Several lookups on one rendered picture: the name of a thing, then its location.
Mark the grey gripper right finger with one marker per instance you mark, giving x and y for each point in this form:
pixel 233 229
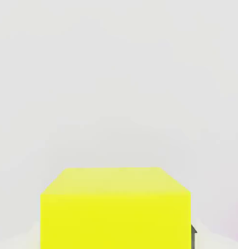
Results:
pixel 194 237

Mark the small yellow cube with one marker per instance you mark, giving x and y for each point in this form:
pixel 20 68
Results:
pixel 115 214

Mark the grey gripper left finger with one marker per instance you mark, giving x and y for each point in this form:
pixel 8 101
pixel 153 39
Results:
pixel 31 240

